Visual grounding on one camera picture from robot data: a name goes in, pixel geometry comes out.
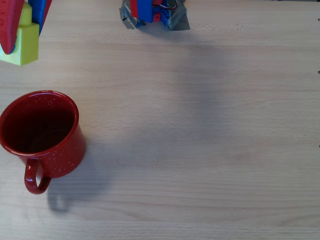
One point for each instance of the yellow-green toy block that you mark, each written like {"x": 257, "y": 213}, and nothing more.
{"x": 27, "y": 42}

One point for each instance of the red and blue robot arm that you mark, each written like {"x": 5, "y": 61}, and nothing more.
{"x": 145, "y": 10}

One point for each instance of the red enamel mug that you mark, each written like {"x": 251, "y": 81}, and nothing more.
{"x": 62, "y": 155}

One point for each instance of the grey duct tape piece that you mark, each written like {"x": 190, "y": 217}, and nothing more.
{"x": 180, "y": 22}
{"x": 127, "y": 21}

